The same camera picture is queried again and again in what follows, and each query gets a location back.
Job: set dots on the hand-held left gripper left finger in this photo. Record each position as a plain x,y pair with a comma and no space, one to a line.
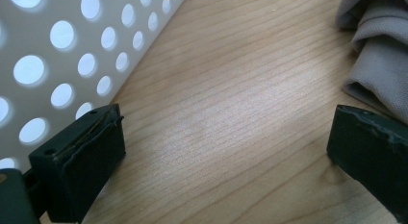
83,166

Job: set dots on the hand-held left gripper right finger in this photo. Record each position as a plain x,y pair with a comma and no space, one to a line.
369,147

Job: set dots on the grey cloth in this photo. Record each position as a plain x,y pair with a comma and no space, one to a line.
378,47

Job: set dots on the white perforated basket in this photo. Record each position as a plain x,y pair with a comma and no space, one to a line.
45,70

